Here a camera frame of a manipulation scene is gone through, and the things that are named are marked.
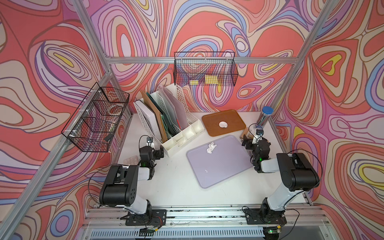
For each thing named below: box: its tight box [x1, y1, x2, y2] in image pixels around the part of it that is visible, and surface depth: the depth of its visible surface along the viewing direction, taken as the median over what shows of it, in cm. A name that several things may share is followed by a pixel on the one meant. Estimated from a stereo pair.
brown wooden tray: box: [202, 109, 246, 137], surface depth 114 cm
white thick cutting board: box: [134, 99, 162, 142], surface depth 88 cm
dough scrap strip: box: [206, 142, 217, 154], surface depth 100 cm
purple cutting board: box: [187, 135, 254, 189], surface depth 95 cm
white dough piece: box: [219, 121, 228, 128], surface depth 113 cm
